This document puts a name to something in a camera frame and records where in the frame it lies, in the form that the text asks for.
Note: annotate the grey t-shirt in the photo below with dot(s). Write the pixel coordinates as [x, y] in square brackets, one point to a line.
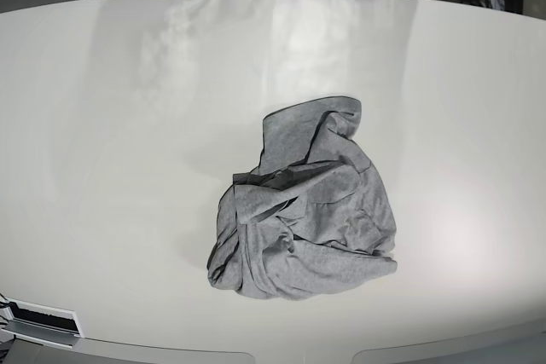
[312, 218]

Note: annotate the silver cable tray slot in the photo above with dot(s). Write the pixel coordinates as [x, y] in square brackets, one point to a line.
[40, 324]

